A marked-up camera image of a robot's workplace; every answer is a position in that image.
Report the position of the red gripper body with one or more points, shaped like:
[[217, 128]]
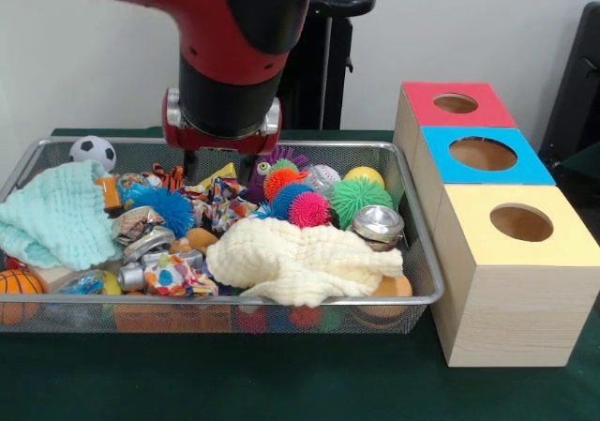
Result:
[[220, 144]]

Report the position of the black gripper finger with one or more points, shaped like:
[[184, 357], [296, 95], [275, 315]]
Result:
[[246, 170], [190, 168]]

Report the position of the multicolour spiky caterpillar toy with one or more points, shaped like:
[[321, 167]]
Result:
[[304, 207]]

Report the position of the silver drink can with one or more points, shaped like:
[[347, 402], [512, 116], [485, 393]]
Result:
[[150, 245]]

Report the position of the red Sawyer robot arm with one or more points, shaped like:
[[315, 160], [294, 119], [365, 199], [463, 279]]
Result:
[[225, 27]]

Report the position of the shallow mesh bin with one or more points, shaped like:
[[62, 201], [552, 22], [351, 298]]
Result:
[[417, 252]]

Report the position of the wooden box with three holes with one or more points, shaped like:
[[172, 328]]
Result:
[[515, 318]]

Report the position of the purple spiky toy with eyes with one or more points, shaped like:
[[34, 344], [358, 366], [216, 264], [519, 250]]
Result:
[[257, 186]]

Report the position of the blue spiky toy with eyes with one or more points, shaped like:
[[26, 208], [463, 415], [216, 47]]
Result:
[[164, 207]]

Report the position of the small soccer ball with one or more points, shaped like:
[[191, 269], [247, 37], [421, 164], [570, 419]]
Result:
[[94, 151]]

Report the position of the cream yellow cloth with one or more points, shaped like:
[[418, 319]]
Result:
[[304, 257]]

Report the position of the colourful knotted cloth toy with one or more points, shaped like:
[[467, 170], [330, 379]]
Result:
[[178, 278]]

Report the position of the green spiky ball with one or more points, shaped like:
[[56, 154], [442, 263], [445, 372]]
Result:
[[361, 200]]

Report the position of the yellow ball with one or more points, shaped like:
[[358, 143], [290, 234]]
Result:
[[365, 175]]

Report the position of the mint green cloth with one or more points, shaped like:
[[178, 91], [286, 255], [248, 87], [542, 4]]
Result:
[[56, 215]]

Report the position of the crushed silver can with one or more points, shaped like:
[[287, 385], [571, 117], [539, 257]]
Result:
[[379, 224]]

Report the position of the small orange basketball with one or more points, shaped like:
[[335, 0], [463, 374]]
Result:
[[19, 281]]

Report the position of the dark green tablecloth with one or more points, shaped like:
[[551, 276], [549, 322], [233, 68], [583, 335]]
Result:
[[586, 163], [234, 379]]

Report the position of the black stand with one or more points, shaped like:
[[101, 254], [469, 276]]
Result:
[[576, 88]]

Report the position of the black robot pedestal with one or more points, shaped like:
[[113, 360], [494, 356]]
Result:
[[337, 41]]

